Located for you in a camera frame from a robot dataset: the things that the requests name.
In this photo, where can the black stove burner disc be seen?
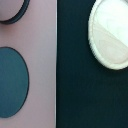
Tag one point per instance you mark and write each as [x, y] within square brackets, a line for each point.
[14, 82]

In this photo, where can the pink toy stove top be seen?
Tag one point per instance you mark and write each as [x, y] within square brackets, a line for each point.
[34, 36]

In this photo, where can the black table mat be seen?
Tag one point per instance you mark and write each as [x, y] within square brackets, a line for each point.
[88, 94]

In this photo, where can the cream round wooden plate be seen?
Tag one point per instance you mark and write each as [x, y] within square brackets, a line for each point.
[108, 33]

